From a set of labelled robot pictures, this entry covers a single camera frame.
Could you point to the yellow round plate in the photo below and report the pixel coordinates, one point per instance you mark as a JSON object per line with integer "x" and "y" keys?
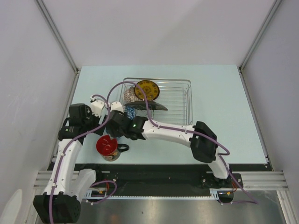
{"x": 150, "y": 89}

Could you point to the red brown patterned bowl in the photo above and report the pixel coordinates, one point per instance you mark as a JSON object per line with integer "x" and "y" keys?
{"x": 129, "y": 95}

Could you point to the left aluminium frame post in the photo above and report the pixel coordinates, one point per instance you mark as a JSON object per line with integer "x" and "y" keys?
{"x": 56, "y": 33}

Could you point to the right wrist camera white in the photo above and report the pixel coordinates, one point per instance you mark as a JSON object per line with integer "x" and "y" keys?
{"x": 116, "y": 106}

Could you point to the blue patterned bowl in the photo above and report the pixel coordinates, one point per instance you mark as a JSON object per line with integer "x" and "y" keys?
{"x": 130, "y": 111}

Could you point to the aluminium frame post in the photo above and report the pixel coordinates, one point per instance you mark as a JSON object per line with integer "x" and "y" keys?
{"x": 261, "y": 32}
{"x": 56, "y": 33}

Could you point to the aluminium front rail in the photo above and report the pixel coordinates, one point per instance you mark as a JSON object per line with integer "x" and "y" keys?
{"x": 267, "y": 180}

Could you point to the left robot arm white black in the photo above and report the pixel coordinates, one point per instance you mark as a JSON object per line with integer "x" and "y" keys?
{"x": 60, "y": 202}

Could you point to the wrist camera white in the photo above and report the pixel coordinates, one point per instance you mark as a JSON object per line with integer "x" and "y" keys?
{"x": 97, "y": 104}
{"x": 116, "y": 106}

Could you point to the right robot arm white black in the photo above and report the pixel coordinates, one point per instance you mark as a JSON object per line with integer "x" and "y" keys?
{"x": 199, "y": 138}

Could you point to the wire metal dish rack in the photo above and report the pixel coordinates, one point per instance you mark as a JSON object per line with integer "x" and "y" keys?
{"x": 176, "y": 95}

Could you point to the red black mug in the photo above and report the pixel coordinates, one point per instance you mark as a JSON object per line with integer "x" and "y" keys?
{"x": 109, "y": 148}

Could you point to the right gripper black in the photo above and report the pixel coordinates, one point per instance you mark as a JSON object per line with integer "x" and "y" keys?
{"x": 111, "y": 131}

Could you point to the black floral square plate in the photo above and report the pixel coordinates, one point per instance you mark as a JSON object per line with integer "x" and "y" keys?
{"x": 141, "y": 105}

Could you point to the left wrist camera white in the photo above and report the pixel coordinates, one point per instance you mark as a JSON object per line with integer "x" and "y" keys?
{"x": 97, "y": 104}

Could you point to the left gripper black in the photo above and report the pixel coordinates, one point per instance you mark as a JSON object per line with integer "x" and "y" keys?
{"x": 97, "y": 120}

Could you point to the right aluminium frame post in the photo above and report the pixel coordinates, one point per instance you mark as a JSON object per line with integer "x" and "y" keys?
{"x": 261, "y": 32}

